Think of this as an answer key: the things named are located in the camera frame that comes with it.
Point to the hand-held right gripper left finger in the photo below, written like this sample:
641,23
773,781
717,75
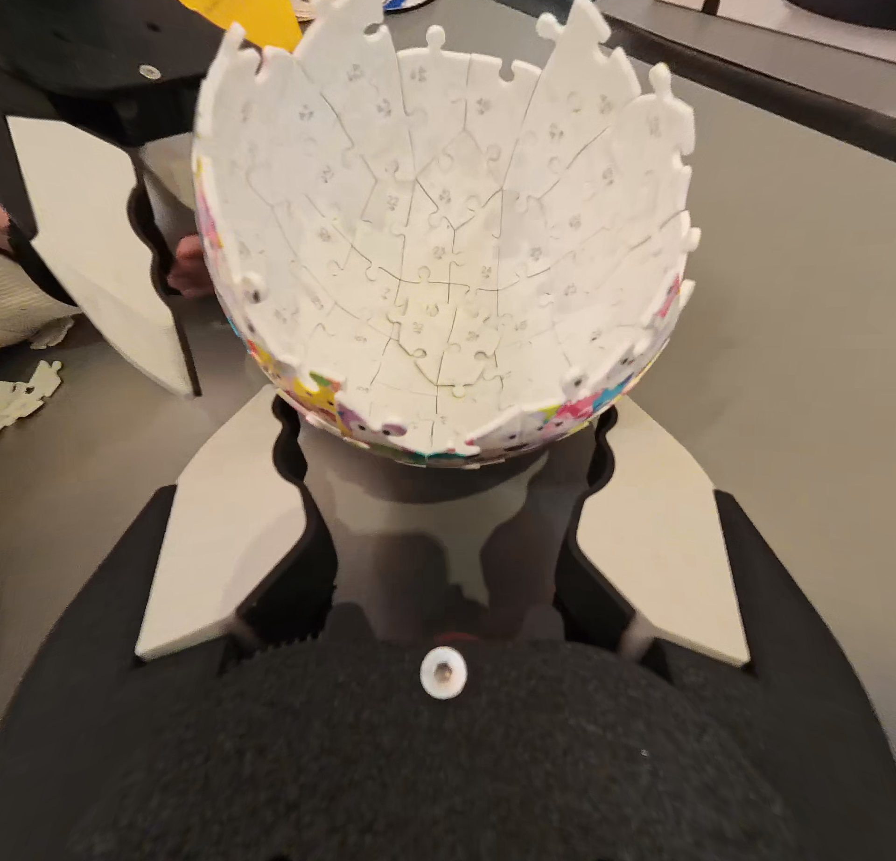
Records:
224,539

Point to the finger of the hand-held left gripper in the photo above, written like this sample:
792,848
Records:
171,189
91,231

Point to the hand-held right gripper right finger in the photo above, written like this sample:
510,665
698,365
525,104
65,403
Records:
658,546

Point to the colourful puzzle ball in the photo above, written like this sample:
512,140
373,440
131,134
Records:
434,245

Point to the person's left forearm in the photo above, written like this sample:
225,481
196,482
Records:
35,301

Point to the puzzle ball cardboard box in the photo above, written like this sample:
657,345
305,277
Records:
742,7

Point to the person's left hand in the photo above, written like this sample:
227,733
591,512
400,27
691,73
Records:
189,266

